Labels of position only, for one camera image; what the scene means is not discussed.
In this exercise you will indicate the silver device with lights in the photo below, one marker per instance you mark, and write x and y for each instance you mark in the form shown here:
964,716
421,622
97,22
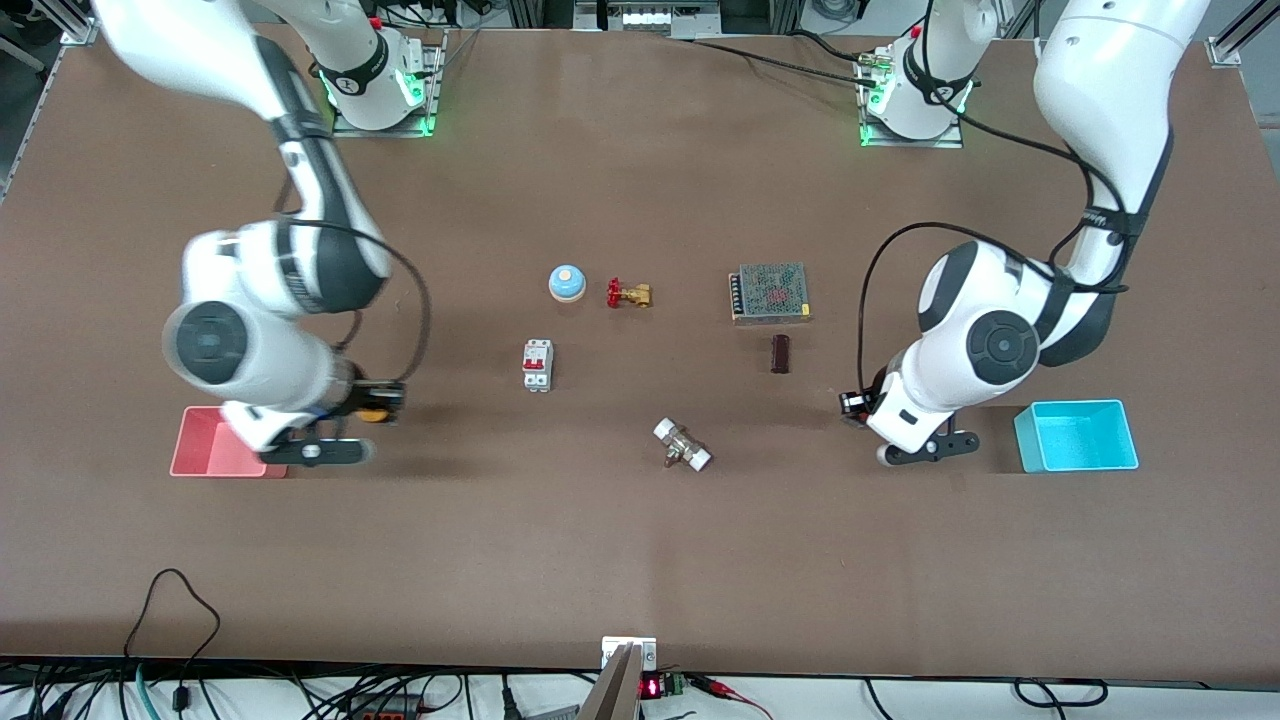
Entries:
645,17

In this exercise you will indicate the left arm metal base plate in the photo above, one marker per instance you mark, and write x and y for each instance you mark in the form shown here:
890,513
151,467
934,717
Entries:
915,143

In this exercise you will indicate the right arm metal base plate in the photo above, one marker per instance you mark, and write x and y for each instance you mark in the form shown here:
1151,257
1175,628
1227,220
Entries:
432,90

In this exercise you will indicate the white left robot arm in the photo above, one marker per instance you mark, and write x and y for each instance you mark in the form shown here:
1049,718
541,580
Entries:
1000,345

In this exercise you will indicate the dark brown rectangular block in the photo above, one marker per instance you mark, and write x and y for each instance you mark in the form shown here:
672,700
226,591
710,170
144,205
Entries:
780,353

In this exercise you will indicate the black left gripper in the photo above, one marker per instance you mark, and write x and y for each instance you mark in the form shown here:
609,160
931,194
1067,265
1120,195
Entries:
857,404

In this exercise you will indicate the aluminium frame corner profile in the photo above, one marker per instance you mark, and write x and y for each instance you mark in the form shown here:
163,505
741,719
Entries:
78,30
1235,45

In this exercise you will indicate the blue round bell button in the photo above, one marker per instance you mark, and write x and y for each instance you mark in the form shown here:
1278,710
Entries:
566,283

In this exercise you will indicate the cyan plastic bin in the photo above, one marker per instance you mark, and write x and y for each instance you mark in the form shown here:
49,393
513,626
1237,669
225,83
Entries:
1080,440

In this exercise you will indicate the orange black connector strip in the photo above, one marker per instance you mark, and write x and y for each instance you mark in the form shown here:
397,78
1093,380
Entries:
385,708

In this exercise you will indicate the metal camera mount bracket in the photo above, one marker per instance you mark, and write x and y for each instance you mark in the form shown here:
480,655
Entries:
622,680

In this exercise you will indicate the yellow push button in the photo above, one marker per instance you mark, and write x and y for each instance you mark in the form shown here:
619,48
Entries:
374,414

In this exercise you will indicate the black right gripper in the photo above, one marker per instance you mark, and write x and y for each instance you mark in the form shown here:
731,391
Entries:
377,394

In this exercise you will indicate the pink plastic bin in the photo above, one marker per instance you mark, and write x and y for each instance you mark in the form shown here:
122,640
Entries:
200,455

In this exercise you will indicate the red digit display module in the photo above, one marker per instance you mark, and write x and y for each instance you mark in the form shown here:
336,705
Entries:
652,687

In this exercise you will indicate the metal mesh power supply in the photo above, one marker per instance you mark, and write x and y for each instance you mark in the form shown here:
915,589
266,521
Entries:
770,292

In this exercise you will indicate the metal valve white ends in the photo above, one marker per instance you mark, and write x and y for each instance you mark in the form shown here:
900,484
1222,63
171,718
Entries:
682,445

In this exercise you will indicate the white circuit breaker red switches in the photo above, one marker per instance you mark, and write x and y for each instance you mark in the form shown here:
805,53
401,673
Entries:
538,365

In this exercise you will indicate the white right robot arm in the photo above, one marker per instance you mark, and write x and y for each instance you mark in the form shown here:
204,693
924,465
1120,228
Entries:
250,340

